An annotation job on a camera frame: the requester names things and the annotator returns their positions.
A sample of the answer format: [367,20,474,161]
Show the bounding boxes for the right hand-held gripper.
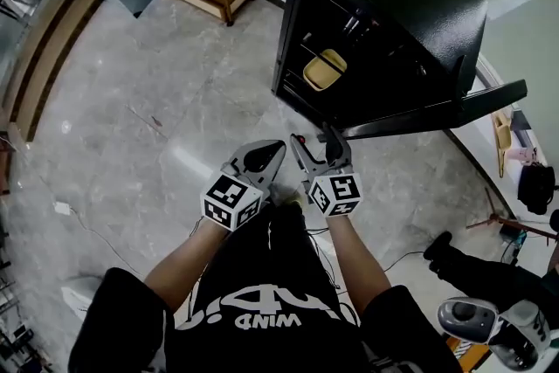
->
[289,121,364,218]

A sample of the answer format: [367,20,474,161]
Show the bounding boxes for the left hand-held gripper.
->
[199,139,287,231]

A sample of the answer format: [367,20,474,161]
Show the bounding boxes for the black fridge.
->
[270,0,528,142]

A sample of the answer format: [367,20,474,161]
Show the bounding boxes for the person's left forearm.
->
[143,217,229,313]

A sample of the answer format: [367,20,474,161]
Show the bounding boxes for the person's right forearm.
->
[325,213,392,316]

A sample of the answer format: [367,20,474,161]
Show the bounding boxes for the grey marble floor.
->
[0,0,525,373]

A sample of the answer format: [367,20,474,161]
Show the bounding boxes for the yellow plastic container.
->
[302,48,349,92]

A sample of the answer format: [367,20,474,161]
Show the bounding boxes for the person's black printed t-shirt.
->
[67,200,465,373]

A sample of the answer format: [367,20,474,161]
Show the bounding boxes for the yellow door shelf item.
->
[490,110,513,179]

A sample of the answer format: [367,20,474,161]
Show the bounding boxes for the wooden tripod stand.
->
[465,186,559,242]

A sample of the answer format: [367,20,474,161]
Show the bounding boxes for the black backpack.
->
[516,161,557,216]

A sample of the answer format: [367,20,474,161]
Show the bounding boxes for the grey handheld device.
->
[436,296,500,345]

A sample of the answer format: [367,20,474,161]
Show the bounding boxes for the white shoe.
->
[59,274,104,321]

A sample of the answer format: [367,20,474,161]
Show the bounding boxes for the wooden counter base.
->
[0,0,106,143]

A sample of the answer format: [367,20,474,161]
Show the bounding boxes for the white handheld device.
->
[487,299,552,371]

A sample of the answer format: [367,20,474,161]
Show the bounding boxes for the thin floor cable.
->
[68,207,143,277]

